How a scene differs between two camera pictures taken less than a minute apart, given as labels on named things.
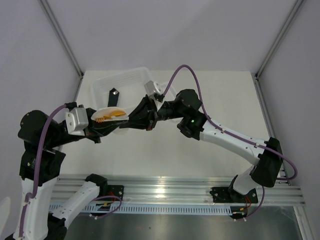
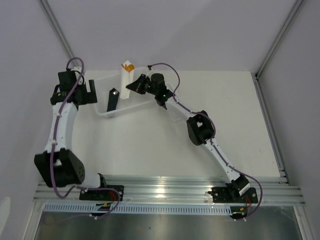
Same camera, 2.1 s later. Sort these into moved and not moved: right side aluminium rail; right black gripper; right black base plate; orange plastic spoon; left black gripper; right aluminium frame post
Moved: orange plastic spoon; left black gripper; right black gripper
Not moved: right black base plate; right side aluminium rail; right aluminium frame post
